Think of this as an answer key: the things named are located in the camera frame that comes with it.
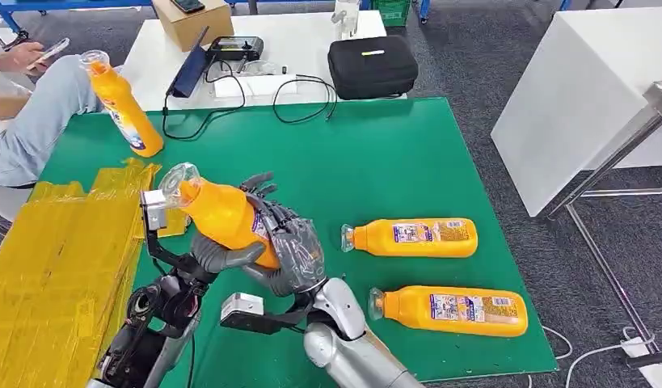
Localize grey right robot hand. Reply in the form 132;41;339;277
238;171;328;299

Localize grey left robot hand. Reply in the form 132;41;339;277
189;231;268;276

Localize orange drink bottle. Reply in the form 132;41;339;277
367;285;529;339
78;48;165;159
339;217;479;259
157;161;282;271

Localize green table mat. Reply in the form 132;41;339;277
38;96;560;388

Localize white flat box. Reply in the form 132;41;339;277
213;74;299;99

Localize yellow plastic sheet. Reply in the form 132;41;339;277
0;158;190;388

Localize dark blue tablet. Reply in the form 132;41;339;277
167;25;212;99

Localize black carrying case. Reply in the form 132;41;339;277
327;34;420;101

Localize black remote controller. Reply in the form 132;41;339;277
206;36;266;62

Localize person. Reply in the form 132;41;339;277
0;40;104;189

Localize brown cardboard box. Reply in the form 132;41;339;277
151;0;236;53

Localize white desktop device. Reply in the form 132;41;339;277
331;0;361;41

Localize black smartphone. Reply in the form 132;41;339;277
170;0;207;15

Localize green plastic crate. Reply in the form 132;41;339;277
370;0;412;28

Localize person's handheld phone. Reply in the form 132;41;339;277
25;36;71;72

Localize white square table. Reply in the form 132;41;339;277
490;6;662;218

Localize white power strip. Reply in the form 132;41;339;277
621;335;662;388

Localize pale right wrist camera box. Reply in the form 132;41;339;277
219;291;266;329

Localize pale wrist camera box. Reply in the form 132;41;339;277
219;291;266;329
140;188;170;232

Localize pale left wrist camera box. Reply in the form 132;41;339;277
140;188;170;232

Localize black tablet cable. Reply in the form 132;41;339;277
161;52;247;142

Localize black looped cable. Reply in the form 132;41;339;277
272;74;339;125

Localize blue metal rack frame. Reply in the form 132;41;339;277
0;0;154;33

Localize white power cable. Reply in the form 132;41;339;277
527;326;654;388

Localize steel table frame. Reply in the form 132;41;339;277
543;80;662;372

